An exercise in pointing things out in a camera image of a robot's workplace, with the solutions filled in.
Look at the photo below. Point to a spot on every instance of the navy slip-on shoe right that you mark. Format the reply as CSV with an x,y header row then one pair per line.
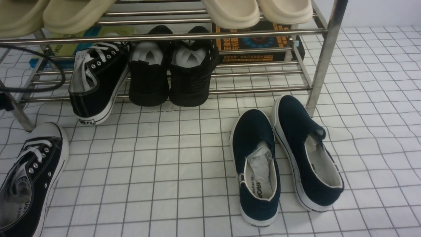
x,y
317,180

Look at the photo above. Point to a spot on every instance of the black knit shoe right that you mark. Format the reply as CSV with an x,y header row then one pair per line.
x,y
191,66

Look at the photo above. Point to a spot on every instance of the beige slipper far left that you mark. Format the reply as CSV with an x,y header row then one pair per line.
x,y
20,18

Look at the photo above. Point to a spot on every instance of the black knit shoe left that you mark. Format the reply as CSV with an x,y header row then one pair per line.
x,y
148,66

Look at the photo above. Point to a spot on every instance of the chrome metal shoe rack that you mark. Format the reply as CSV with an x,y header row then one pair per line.
x,y
329,31

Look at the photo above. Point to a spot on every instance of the white grid floor cloth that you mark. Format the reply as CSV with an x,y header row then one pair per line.
x,y
167,171

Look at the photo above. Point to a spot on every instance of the navy slip-on shoe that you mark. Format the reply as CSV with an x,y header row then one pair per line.
x,y
252,145
317,180

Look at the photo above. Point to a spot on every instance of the navy slip-on shoe left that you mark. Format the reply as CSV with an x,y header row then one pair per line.
x,y
252,145

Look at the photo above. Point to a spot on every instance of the black canvas sneaker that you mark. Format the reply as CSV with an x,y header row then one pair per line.
x,y
97,75
26,188

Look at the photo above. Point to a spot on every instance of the cream slipper far right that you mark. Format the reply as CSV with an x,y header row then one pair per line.
x,y
287,12

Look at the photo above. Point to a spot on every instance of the black orange printed box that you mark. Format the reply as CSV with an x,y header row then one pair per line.
x,y
254,49

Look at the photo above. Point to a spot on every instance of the cream slipper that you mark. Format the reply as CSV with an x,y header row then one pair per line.
x,y
233,14
287,12

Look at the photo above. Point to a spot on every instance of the black knit shoe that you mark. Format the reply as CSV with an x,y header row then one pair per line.
x,y
191,66
148,66

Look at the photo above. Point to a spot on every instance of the beige slipper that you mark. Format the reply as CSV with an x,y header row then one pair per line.
x,y
74,16
20,18

